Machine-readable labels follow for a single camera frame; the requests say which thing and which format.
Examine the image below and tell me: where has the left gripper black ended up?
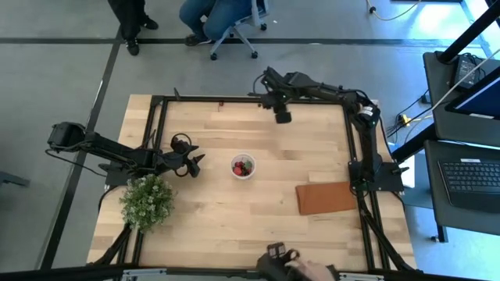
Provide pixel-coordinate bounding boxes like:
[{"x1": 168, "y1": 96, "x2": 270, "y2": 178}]
[{"x1": 155, "y1": 151, "x2": 205, "y2": 179}]

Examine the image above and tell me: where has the clear plastic tub container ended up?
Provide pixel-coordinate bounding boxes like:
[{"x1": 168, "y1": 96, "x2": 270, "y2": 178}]
[{"x1": 230, "y1": 152, "x2": 257, "y2": 180}]

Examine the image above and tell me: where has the green artificial plant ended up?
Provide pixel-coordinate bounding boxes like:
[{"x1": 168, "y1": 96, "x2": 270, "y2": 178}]
[{"x1": 119, "y1": 173, "x2": 176, "y2": 234}]

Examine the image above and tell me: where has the grey office chair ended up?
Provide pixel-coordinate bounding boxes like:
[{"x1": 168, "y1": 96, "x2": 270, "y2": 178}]
[{"x1": 209, "y1": 0, "x2": 271, "y2": 62}]

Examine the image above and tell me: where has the seated person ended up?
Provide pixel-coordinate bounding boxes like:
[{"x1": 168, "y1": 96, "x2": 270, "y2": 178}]
[{"x1": 178, "y1": 0, "x2": 255, "y2": 47}]

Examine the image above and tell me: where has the orange folded cloth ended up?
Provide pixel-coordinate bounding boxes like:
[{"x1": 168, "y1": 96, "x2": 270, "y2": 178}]
[{"x1": 295, "y1": 180, "x2": 357, "y2": 216}]

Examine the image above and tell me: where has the black diagonal pole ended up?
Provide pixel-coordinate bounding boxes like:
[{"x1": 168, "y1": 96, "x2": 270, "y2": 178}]
[
  {"x1": 437, "y1": 0, "x2": 500, "y2": 66},
  {"x1": 391, "y1": 123, "x2": 438, "y2": 164}
]

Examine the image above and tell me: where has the person's hand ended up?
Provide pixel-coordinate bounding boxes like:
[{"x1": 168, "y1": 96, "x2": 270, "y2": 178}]
[{"x1": 286, "y1": 258, "x2": 334, "y2": 281}]

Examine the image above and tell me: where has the standing person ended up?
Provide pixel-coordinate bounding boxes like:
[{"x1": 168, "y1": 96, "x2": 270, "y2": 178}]
[{"x1": 107, "y1": 0, "x2": 159, "y2": 57}]

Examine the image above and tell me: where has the black desk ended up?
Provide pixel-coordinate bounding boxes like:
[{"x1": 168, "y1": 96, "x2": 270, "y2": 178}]
[
  {"x1": 423, "y1": 139, "x2": 500, "y2": 237},
  {"x1": 423, "y1": 50, "x2": 500, "y2": 148}
]

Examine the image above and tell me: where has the black power adapter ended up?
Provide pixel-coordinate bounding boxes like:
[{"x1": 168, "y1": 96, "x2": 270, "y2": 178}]
[{"x1": 452, "y1": 53, "x2": 488, "y2": 90}]

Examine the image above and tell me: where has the black laptop keyboard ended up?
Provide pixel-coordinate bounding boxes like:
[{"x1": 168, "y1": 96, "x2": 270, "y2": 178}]
[{"x1": 437, "y1": 158, "x2": 500, "y2": 215}]

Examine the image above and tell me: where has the laptop screen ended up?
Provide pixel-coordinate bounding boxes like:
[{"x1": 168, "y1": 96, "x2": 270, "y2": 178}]
[{"x1": 445, "y1": 66, "x2": 500, "y2": 121}]

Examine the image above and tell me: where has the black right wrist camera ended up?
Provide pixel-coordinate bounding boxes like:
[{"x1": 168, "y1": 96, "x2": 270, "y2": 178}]
[{"x1": 274, "y1": 110, "x2": 293, "y2": 125}]

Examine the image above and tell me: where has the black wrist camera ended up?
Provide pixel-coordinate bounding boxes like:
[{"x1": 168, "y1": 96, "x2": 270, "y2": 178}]
[
  {"x1": 274, "y1": 110, "x2": 293, "y2": 125},
  {"x1": 171, "y1": 137, "x2": 191, "y2": 154}
]

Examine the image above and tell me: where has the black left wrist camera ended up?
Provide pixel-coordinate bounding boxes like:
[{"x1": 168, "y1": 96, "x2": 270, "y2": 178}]
[{"x1": 171, "y1": 137, "x2": 191, "y2": 154}]

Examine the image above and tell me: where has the black aluminium table frame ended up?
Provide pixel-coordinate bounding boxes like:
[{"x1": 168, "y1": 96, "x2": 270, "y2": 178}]
[{"x1": 87, "y1": 87, "x2": 417, "y2": 274}]

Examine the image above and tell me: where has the black table-level camera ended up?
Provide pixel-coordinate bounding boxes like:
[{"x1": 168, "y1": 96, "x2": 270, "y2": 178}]
[{"x1": 255, "y1": 240, "x2": 302, "y2": 281}]

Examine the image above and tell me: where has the yellow floor cable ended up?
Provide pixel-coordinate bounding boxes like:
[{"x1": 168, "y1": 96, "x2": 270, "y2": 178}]
[{"x1": 365, "y1": 0, "x2": 423, "y2": 23}]

